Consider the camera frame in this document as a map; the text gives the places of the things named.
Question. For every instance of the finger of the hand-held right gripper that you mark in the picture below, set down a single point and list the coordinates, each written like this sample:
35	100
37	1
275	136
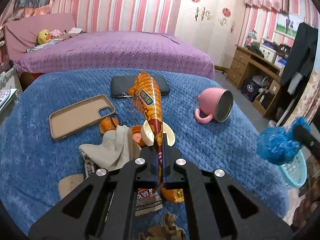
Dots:
306	137

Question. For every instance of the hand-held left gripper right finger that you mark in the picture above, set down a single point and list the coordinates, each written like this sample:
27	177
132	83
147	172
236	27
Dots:
164	171

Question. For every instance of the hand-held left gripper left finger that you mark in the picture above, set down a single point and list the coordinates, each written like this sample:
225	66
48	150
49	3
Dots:
156	172

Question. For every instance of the torn orange peel piece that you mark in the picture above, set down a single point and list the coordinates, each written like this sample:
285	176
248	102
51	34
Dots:
171	195

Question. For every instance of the blue tinsel scrubber ball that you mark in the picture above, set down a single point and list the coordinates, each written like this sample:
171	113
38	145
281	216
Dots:
277	142

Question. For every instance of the teal plastic basket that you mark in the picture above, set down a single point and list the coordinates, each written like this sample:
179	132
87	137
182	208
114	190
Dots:
296	173

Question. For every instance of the cream plastic lid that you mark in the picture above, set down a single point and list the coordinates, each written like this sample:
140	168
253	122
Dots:
147	135

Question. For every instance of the orange snack bag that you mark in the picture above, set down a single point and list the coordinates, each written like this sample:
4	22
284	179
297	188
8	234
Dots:
147	97

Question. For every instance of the red black printed wrapper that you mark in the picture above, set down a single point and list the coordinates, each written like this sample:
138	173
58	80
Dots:
147	202

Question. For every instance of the orange bottle cap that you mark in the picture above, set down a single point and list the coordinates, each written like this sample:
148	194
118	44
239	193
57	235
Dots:
136	137

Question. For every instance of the floral cloth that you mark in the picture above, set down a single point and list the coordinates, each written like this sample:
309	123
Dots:
312	95

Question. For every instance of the beige cloth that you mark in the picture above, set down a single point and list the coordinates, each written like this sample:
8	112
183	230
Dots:
112	150

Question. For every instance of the crumpled brown paper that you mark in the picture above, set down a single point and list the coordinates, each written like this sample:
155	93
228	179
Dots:
165	228

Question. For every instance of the blue fluffy blanket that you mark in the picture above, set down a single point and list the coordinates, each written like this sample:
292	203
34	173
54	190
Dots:
225	155

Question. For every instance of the black white patterned wrapper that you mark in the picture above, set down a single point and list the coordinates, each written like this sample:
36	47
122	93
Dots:
88	165

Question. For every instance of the small orange tangerine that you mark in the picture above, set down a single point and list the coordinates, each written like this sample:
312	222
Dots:
106	126

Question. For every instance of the black printed box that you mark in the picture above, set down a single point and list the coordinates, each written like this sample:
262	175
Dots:
250	90

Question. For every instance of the pink metal mug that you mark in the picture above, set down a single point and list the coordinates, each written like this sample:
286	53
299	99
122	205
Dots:
208	102

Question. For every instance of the brown cardboard piece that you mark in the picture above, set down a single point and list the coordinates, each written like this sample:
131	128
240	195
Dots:
71	186

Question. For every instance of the black hanging garment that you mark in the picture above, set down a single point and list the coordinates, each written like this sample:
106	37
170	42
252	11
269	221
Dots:
302	50

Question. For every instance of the black bag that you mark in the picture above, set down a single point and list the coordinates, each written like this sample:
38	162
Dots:
283	50

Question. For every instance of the dark grey phone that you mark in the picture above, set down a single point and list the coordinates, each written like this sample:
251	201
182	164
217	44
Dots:
122	85

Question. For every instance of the white storage box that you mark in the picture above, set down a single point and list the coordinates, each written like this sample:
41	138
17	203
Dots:
267	51

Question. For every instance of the brown phone case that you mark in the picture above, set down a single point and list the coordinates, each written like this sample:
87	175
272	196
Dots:
75	117

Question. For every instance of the wooden desk with drawers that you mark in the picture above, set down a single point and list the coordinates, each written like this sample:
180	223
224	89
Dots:
240	65

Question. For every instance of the desk lamp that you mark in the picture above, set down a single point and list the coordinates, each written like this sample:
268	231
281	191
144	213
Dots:
251	38

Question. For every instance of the purple dotted bedspread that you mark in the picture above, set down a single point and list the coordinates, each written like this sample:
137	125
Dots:
112	52

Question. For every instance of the cream wardrobe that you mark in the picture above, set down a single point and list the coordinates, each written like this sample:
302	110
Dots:
200	35

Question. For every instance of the pink soft toy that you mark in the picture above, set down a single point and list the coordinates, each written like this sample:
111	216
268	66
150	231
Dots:
56	33

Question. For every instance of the yellow duck plush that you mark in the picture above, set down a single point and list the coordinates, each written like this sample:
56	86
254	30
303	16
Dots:
43	37

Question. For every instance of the pink covered sofa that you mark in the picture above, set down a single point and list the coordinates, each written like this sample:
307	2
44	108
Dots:
22	32

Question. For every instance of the wall poster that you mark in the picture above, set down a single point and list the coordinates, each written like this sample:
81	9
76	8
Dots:
287	25

